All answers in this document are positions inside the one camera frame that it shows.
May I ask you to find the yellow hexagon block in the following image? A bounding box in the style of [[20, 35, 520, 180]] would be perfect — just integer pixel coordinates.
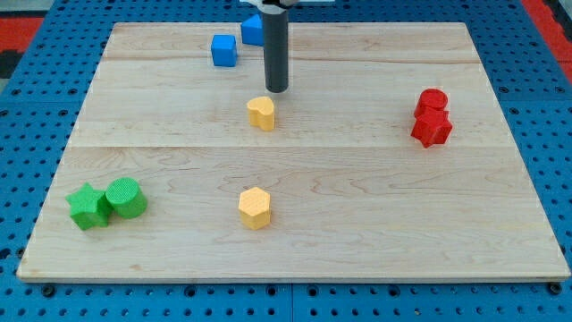
[[239, 187, 271, 230]]

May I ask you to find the red cylinder block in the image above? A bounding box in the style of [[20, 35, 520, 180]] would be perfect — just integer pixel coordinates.
[[414, 89, 449, 117]]

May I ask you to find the blue cube block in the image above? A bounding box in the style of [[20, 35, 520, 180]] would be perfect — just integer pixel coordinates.
[[211, 34, 238, 67]]

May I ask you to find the light wooden board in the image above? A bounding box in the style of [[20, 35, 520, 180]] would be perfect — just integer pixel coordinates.
[[17, 22, 570, 284]]

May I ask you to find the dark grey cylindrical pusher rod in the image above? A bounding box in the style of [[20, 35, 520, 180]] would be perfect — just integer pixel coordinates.
[[261, 3, 289, 93]]

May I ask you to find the green cylinder block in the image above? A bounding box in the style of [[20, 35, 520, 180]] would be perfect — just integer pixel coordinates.
[[105, 177, 147, 219]]

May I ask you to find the blue triangular block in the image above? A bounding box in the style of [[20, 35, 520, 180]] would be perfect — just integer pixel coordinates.
[[240, 14, 264, 47]]

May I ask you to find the yellow heart block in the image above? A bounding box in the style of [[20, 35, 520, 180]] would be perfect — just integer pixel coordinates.
[[247, 97, 275, 131]]

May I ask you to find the red star block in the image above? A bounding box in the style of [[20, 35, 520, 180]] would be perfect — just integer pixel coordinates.
[[411, 109, 453, 148]]

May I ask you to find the green star block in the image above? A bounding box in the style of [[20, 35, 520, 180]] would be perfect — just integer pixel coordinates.
[[65, 182, 113, 231]]

